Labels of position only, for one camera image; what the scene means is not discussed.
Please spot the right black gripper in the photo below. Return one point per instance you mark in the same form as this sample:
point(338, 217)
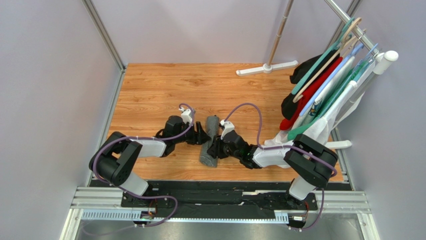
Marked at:
point(219, 146)

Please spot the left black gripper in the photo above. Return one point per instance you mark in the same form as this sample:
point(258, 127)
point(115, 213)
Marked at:
point(200, 137)

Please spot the grey felt napkin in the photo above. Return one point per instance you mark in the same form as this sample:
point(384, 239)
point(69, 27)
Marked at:
point(212, 129)

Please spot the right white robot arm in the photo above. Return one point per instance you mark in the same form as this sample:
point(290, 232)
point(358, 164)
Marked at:
point(313, 162)

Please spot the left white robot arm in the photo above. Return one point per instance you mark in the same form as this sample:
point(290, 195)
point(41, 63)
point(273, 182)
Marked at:
point(113, 163)

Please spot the black garment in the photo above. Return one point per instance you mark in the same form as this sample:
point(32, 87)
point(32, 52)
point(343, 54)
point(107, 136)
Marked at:
point(288, 107)

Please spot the white garment with green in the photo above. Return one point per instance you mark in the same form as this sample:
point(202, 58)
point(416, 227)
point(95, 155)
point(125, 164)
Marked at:
point(343, 101)

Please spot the light blue hanger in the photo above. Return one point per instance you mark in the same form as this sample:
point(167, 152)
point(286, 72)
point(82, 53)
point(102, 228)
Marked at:
point(334, 78)

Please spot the wooden hanger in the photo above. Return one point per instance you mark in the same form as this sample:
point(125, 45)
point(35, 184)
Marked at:
point(348, 38)

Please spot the teal hanger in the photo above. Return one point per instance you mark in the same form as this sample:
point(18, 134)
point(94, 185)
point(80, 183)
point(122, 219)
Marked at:
point(334, 46)

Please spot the white clothes rack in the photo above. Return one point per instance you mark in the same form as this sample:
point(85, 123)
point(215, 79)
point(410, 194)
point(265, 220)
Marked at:
point(383, 60)

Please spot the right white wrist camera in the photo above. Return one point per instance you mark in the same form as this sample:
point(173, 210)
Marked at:
point(226, 127)

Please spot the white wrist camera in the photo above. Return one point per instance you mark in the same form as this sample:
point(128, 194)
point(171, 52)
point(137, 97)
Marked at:
point(187, 114)
point(226, 127)

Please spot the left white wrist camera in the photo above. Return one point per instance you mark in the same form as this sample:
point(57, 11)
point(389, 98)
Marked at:
point(187, 114)

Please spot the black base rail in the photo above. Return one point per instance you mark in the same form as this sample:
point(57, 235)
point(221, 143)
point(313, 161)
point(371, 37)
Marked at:
point(220, 199)

